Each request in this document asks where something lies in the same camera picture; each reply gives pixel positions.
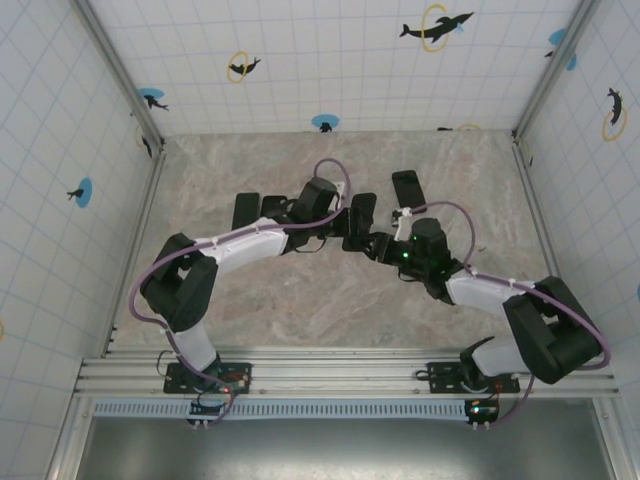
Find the dolphin blue circle sticker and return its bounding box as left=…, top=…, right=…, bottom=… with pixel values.
left=66, top=177, right=95, bottom=209
left=543, top=27, right=579, bottom=72
left=138, top=87, right=170, bottom=113
left=310, top=113, right=340, bottom=134

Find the aluminium extrusion mounting beam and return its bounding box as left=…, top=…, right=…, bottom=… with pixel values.
left=74, top=349, right=619, bottom=401

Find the grey metal panel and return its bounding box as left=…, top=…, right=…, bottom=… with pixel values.
left=74, top=417, right=616, bottom=480

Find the aluminium table side rail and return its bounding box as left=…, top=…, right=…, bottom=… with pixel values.
left=99, top=144, right=169, bottom=359
left=512, top=132, right=589, bottom=357

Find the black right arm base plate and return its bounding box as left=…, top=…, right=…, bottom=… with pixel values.
left=427, top=360, right=521, bottom=395

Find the white slotted cable duct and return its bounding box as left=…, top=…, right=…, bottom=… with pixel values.
left=92, top=399, right=474, bottom=420

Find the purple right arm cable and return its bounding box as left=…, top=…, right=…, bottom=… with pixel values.
left=407, top=200, right=614, bottom=428

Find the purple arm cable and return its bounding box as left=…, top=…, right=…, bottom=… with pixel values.
left=407, top=200, right=614, bottom=428
left=128, top=158, right=351, bottom=427

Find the large dolphin yellow ring sticker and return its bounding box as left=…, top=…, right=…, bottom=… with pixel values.
left=398, top=3, right=475, bottom=54

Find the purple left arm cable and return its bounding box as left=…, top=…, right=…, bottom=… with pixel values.
left=128, top=158, right=351, bottom=427

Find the aluminium corner post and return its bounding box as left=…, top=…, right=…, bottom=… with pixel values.
left=69, top=0, right=167, bottom=154
left=512, top=0, right=601, bottom=139

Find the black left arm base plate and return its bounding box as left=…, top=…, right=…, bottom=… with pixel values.
left=163, top=360, right=254, bottom=396

